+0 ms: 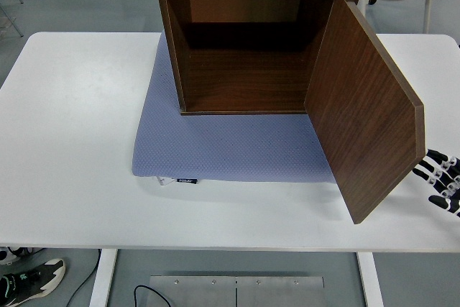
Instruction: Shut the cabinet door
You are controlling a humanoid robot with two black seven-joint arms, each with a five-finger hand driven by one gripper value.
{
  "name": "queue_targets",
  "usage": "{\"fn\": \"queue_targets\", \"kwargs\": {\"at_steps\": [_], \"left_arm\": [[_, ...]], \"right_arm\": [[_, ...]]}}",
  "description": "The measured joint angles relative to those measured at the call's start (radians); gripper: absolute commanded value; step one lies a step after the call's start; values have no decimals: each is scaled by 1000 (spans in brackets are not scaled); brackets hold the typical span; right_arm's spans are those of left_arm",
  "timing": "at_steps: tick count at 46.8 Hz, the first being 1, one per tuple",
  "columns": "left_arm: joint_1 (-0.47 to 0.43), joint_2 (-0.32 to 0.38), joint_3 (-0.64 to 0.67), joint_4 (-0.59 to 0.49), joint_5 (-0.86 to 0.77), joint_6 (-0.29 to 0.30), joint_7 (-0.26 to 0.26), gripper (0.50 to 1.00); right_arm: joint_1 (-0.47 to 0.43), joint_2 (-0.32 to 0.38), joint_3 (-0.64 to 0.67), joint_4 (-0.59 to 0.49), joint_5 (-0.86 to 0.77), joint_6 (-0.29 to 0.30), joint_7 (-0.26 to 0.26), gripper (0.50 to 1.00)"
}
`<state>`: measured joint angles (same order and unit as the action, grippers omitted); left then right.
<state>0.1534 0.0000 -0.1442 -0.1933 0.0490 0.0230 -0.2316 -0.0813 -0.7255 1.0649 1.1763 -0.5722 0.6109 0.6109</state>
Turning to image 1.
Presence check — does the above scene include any person's white shoe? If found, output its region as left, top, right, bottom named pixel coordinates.
left=0, top=247, right=35, bottom=267

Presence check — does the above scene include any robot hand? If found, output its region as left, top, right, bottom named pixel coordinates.
left=412, top=148, right=460, bottom=218

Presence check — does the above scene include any blue-grey perforated mat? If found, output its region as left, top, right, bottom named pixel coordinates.
left=132, top=33, right=342, bottom=185

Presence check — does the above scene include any brown wooden cabinet door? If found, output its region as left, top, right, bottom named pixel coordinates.
left=303, top=0, right=427, bottom=226

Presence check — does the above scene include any white table leg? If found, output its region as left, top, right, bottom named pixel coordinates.
left=88, top=248, right=119, bottom=307
left=356, top=251, right=385, bottom=307

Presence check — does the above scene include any grey metal rack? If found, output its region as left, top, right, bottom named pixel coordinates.
left=0, top=0, right=25, bottom=38

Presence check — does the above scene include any black floor cable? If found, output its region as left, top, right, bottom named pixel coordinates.
left=66, top=248, right=102, bottom=307
left=134, top=285, right=174, bottom=307

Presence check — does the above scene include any person's black green-marked shoe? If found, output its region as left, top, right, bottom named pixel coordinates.
left=0, top=257, right=68, bottom=303

